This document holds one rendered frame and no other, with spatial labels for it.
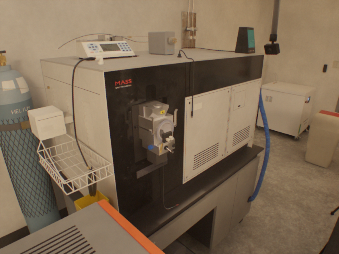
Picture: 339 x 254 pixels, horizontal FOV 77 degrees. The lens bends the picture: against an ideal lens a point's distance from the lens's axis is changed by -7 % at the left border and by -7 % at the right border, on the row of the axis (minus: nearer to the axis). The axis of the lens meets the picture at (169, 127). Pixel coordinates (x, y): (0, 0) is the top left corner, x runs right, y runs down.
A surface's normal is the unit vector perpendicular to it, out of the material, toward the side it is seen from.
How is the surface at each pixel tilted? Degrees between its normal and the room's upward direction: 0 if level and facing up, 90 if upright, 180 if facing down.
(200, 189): 0
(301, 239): 0
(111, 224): 0
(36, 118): 90
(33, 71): 90
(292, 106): 90
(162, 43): 90
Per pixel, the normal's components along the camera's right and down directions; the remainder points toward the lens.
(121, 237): 0.00, -0.93
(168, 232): 0.70, 0.26
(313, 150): -0.71, 0.31
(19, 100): 0.85, 0.17
